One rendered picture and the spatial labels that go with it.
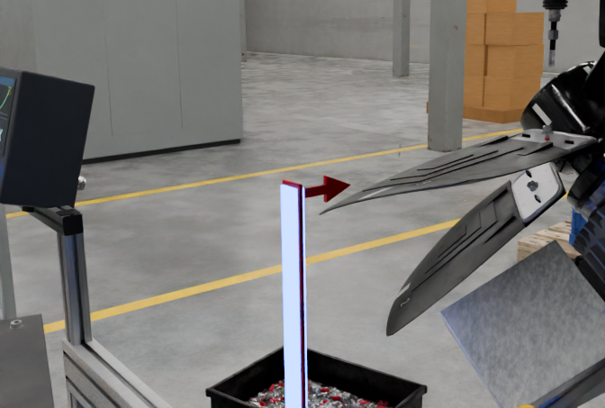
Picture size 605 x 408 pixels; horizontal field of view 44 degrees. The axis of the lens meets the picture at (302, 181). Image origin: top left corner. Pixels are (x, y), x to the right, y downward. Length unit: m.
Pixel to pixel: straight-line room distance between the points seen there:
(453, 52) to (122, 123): 3.04
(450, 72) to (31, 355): 6.42
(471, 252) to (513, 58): 8.04
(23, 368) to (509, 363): 0.48
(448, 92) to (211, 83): 2.25
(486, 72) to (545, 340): 8.47
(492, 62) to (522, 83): 0.42
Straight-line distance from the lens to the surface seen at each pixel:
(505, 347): 0.84
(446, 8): 7.01
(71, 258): 1.13
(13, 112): 1.13
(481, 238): 0.99
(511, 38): 8.94
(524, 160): 0.77
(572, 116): 0.91
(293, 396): 0.70
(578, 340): 0.85
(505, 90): 9.03
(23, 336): 0.83
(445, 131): 7.08
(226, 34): 7.46
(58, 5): 6.78
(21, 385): 0.74
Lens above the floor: 1.33
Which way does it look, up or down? 13 degrees down
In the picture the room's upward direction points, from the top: 1 degrees counter-clockwise
